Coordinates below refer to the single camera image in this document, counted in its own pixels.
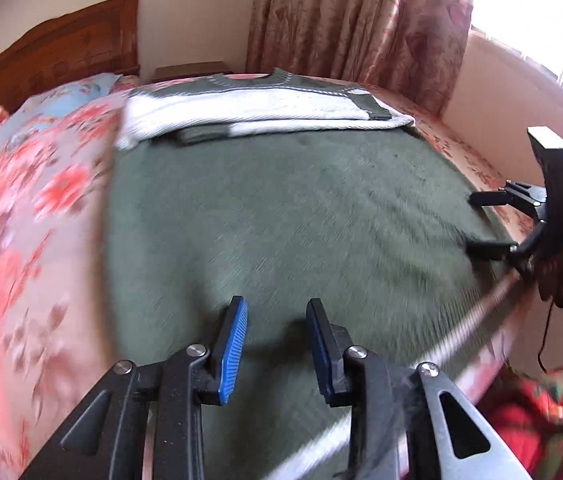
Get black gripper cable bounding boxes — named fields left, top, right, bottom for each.
left=537, top=302, right=555, bottom=373

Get pink floral bed sheet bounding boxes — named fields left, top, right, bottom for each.
left=0, top=74, right=542, bottom=480

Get large carved wooden headboard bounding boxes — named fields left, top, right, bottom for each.
left=0, top=0, right=141, bottom=116

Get pink floral curtain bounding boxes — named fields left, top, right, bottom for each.
left=246, top=0, right=477, bottom=116

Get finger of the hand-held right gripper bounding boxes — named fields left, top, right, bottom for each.
left=465, top=241, right=519, bottom=262
left=468, top=187, right=519, bottom=208

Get person's right hand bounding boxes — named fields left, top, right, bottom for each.
left=536, top=252, right=563, bottom=310

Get dark wooden nightstand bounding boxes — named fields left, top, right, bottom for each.
left=153, top=61, right=235, bottom=82

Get red plaid clothing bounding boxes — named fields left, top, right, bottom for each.
left=479, top=364, right=563, bottom=480

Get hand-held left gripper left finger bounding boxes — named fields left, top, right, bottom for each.
left=19, top=296, right=250, bottom=480

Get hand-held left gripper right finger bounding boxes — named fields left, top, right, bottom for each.
left=306, top=298, right=533, bottom=480

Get window with metal railing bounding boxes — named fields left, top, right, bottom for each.
left=469, top=0, right=563, bottom=106

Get blue floral folded quilt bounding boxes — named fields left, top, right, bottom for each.
left=0, top=72, right=123, bottom=180

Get green knit sweater white sleeves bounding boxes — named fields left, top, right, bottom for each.
left=106, top=67, right=516, bottom=480

